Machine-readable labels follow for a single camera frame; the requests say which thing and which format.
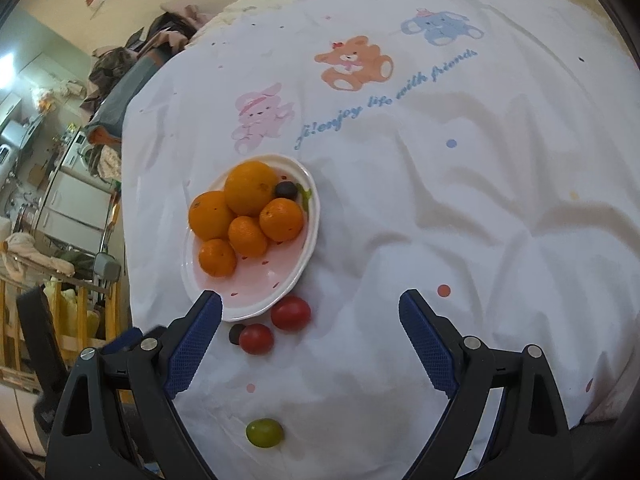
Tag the white cartoon-print blanket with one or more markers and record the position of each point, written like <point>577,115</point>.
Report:
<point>400,210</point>

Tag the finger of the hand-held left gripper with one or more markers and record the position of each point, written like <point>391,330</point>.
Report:
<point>122,341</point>

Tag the red cherry tomato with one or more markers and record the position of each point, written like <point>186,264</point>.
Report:
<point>290,313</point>
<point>256,339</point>

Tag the small orange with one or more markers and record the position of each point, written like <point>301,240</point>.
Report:
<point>281,220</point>
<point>247,236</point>
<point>217,258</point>

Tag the small floral garment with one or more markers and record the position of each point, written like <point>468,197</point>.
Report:
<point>107,161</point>

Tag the metal folding chair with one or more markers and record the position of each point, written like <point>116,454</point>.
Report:
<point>102,260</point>

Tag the pink hanging garment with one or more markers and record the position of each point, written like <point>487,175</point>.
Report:
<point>20,250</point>

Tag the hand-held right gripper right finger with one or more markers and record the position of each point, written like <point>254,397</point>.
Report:
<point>430,347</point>

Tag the dark purple grape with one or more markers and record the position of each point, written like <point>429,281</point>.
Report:
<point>234,334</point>
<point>285,190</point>

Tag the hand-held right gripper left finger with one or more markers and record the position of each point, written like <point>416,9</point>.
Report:
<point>192,350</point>

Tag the pile of dark clothes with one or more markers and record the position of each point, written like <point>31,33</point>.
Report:
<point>145,45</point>

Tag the medium orange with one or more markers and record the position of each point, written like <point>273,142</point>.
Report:
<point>210,215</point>

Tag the white base cabinets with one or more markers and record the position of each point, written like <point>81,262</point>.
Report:
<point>75,207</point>

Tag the pink strawberry-shaped plate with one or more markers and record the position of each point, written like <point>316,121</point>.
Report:
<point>260,282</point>

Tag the green grape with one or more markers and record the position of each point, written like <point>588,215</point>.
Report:
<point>265,433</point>

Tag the large orange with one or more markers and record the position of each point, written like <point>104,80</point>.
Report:
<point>250,188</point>

